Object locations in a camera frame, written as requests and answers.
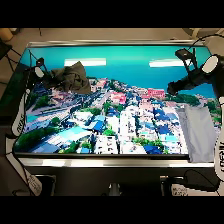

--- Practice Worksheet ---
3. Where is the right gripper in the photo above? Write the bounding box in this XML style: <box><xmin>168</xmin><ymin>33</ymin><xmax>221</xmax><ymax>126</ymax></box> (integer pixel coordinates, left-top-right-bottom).
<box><xmin>166</xmin><ymin>80</ymin><xmax>183</xmax><ymax>97</ymax></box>

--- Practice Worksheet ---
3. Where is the dark grey shirt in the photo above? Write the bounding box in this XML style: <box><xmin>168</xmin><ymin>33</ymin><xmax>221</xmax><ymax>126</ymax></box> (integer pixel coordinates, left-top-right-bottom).
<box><xmin>46</xmin><ymin>60</ymin><xmax>92</xmax><ymax>95</ymax></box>

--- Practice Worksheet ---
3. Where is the light grey garment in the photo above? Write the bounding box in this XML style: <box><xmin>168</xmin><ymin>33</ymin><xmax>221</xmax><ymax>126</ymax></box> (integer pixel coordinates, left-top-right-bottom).
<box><xmin>175</xmin><ymin>105</ymin><xmax>218</xmax><ymax>164</ymax></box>

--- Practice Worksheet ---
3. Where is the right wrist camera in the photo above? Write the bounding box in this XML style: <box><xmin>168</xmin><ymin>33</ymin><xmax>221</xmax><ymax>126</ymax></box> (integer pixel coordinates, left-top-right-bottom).
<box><xmin>174</xmin><ymin>48</ymin><xmax>198</xmax><ymax>72</ymax></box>

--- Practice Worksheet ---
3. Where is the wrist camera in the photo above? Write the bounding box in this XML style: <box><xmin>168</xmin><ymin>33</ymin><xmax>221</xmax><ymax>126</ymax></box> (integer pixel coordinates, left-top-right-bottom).
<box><xmin>35</xmin><ymin>57</ymin><xmax>46</xmax><ymax>68</ymax></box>
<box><xmin>174</xmin><ymin>48</ymin><xmax>198</xmax><ymax>72</ymax></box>

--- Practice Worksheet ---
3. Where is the black cable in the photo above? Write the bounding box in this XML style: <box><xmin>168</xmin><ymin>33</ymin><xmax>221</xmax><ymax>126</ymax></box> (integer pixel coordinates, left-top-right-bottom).
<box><xmin>191</xmin><ymin>33</ymin><xmax>224</xmax><ymax>51</ymax></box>
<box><xmin>27</xmin><ymin>49</ymin><xmax>38</xmax><ymax>69</ymax></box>

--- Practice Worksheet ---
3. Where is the silver frame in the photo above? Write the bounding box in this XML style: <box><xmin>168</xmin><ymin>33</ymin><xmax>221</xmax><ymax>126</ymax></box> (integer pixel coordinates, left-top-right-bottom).
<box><xmin>13</xmin><ymin>39</ymin><xmax>218</xmax><ymax>197</ymax></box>

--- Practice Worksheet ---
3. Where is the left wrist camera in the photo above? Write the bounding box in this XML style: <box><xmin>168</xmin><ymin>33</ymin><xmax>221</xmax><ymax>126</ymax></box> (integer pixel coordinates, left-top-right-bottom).
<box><xmin>35</xmin><ymin>57</ymin><xmax>46</xmax><ymax>68</ymax></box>

